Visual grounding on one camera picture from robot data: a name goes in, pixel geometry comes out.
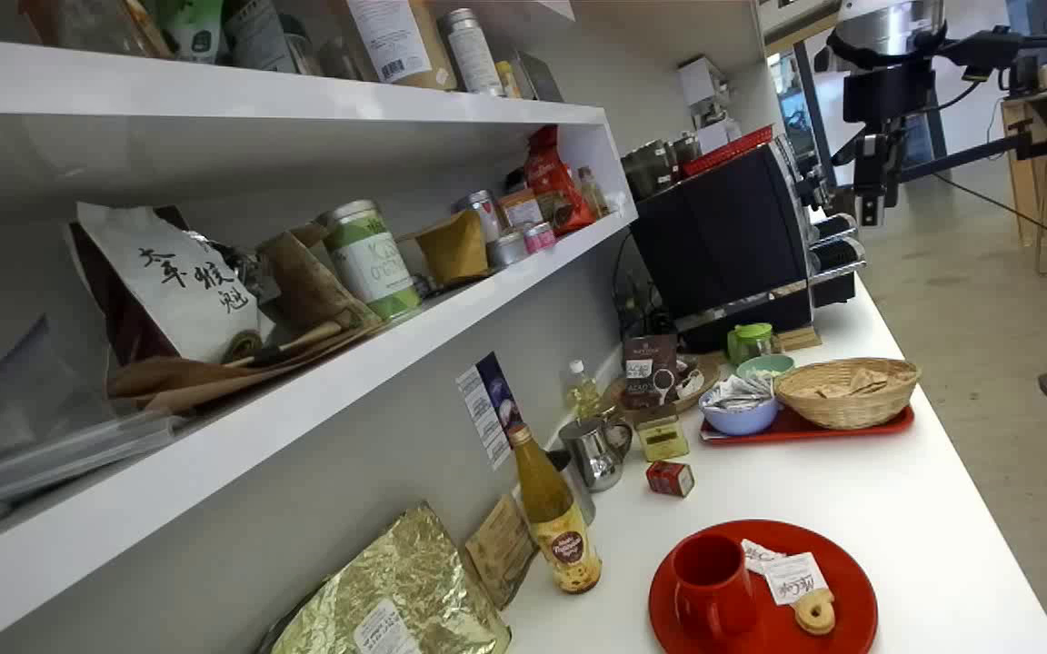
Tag orange foil packet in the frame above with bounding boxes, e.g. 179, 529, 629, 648
523, 128, 596, 237

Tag yellow pouch on shelf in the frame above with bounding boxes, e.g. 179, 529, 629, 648
413, 212, 489, 286

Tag brown paper packet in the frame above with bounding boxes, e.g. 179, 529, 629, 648
464, 495, 536, 607

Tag white bottle on top shelf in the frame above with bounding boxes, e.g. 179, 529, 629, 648
439, 9, 503, 100

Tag white lower shelf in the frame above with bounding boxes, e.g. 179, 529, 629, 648
0, 198, 641, 654

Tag white shelf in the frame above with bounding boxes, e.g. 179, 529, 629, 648
0, 198, 641, 654
0, 43, 619, 212

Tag white upper shelf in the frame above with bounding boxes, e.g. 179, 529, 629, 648
0, 43, 619, 212

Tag blue white leaflet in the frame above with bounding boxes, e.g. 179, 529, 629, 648
454, 352, 523, 469

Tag silver metal pitcher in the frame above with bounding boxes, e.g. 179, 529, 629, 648
560, 420, 634, 495

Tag green lidded jar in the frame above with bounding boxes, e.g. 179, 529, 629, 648
326, 199, 420, 323

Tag small yellow box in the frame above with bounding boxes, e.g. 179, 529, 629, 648
635, 416, 688, 462

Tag yellow glass bottle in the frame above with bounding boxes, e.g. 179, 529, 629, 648
508, 423, 602, 595

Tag small red tin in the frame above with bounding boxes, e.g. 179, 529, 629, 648
647, 462, 694, 497

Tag brown paper roll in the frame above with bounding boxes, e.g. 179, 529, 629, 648
262, 232, 379, 336

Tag black coffee machine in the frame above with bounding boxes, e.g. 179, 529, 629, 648
629, 147, 862, 352

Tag green cup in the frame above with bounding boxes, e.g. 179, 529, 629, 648
726, 323, 774, 365

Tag light blue bowl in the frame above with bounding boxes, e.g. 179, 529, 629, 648
699, 375, 777, 438

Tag rectangular red tray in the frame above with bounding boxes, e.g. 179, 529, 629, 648
699, 406, 915, 449

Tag gold foil bag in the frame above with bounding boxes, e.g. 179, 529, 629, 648
262, 503, 513, 654

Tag woven wicker basket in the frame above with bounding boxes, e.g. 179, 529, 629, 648
774, 358, 920, 433

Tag red mug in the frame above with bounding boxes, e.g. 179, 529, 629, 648
669, 536, 757, 644

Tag round red tray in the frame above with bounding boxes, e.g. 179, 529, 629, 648
647, 520, 878, 654

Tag white paper packets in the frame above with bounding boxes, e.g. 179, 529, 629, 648
743, 542, 830, 607

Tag white bag with calligraphy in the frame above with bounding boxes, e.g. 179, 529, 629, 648
70, 203, 274, 365

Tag ring shaped cookie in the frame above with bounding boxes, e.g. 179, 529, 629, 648
792, 594, 836, 636

